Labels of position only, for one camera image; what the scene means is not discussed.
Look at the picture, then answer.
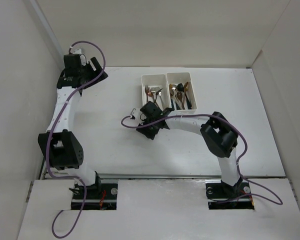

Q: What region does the copper round spoon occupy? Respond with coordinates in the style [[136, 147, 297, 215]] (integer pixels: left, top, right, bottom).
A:
[[183, 81, 189, 100]]

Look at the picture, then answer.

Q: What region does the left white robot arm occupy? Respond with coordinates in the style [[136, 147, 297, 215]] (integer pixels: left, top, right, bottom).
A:
[[37, 52, 108, 199]]

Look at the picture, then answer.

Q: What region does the silver spoon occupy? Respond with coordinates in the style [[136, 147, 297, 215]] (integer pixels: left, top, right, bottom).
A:
[[169, 84, 177, 90]]

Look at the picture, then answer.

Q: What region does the black spoon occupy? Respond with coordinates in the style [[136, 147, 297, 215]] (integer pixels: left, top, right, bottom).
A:
[[177, 83, 185, 92]]

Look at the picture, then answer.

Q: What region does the brown copper spoon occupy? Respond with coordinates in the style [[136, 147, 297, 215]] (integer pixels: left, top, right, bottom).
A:
[[176, 91, 185, 110]]

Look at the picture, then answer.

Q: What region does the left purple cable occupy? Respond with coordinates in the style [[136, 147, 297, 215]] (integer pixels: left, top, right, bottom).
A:
[[46, 41, 106, 238]]

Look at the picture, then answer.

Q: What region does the copper long fork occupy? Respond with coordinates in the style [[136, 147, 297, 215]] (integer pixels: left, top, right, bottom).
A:
[[148, 87, 155, 104]]

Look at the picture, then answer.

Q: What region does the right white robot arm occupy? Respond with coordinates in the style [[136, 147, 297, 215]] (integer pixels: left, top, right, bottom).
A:
[[131, 101, 242, 197]]

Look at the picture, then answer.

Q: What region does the white measuring scoop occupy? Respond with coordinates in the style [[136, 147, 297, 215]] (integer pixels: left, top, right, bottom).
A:
[[170, 89, 185, 110]]

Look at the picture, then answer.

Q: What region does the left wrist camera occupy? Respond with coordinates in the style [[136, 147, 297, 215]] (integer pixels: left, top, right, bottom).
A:
[[72, 47, 87, 66]]

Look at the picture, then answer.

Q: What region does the left white plastic bin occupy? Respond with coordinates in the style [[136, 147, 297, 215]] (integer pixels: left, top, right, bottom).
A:
[[141, 74, 172, 110]]

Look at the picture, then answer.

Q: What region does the slim silver fork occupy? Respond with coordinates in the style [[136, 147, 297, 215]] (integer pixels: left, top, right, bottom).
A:
[[151, 87, 159, 104]]

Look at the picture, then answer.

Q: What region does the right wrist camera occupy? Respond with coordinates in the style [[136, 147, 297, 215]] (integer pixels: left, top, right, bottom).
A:
[[130, 108, 143, 124]]

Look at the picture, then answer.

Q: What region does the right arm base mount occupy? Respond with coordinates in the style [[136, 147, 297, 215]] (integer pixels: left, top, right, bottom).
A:
[[205, 179, 255, 210]]

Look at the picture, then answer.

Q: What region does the copper small fork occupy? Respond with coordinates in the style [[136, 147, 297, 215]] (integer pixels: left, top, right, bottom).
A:
[[144, 85, 149, 103]]

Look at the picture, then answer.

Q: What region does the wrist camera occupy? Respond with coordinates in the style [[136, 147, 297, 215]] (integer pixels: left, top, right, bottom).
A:
[[72, 47, 87, 66], [130, 108, 143, 124]]

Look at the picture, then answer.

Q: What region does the white plastic bin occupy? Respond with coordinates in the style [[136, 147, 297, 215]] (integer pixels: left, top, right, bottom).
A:
[[141, 74, 172, 110], [166, 72, 197, 114]]

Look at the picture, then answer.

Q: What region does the silver fork black handle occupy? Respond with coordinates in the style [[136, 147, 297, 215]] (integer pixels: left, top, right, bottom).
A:
[[154, 87, 163, 106]]

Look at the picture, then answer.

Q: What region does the right white plastic bin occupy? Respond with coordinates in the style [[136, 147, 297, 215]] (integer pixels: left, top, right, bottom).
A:
[[166, 72, 197, 114]]

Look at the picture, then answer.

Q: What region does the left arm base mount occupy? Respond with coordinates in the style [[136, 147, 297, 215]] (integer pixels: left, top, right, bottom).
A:
[[69, 171, 119, 211]]

